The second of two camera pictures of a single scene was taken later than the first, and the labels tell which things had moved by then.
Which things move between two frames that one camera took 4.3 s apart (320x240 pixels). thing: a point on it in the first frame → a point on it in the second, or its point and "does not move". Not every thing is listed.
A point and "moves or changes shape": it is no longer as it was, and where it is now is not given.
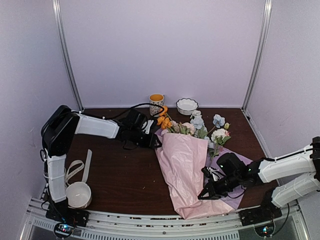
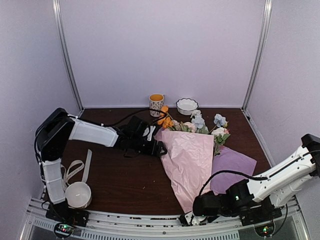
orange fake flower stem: [164, 119] does not move
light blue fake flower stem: [197, 123] moves or changes shape
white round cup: [78, 195] does not move
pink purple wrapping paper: [182, 158] does not move
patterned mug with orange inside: [158, 99] does not move
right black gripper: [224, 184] → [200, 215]
